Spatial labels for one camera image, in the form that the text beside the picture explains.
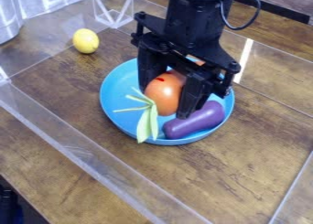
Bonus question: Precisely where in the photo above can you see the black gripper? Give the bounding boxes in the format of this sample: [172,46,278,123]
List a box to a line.
[132,0,239,119]

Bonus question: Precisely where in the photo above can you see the orange toy carrot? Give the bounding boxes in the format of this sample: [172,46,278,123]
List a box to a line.
[115,69,186,144]

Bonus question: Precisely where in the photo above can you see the blue round tray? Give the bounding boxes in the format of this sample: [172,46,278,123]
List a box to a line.
[99,59,235,145]

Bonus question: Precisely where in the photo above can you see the purple toy eggplant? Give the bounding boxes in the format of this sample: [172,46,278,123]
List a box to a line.
[163,101,225,140]

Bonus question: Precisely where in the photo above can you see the yellow toy lemon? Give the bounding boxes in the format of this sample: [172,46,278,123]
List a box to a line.
[72,28,99,54]

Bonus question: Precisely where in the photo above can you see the grey white curtain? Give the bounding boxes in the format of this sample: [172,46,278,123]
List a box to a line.
[0,0,83,45]

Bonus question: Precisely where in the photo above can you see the black cable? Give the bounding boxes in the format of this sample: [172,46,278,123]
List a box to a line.
[219,0,262,31]

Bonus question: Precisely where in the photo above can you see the clear acrylic corner bracket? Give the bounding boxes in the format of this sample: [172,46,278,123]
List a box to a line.
[92,0,134,29]

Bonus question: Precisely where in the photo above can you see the clear acrylic enclosure wall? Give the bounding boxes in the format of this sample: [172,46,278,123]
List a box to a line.
[0,0,313,224]

